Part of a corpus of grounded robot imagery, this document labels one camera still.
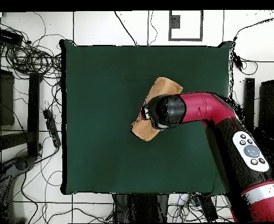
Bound tangled black cables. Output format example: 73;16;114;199
0;13;63;80

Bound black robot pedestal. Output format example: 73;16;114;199
113;193;169;223

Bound grey tripod base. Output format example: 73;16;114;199
0;155;36;223

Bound dark green table cloth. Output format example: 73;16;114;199
59;38;235;195

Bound black metal stand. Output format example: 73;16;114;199
0;52;43;162
243;59;274;134

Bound black box device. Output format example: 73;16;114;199
0;27;23;46

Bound grey square floor marker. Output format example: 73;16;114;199
168;10;203;42

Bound orange terry towel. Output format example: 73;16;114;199
130;76;184;142

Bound black power strip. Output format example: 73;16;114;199
43;108;62;148

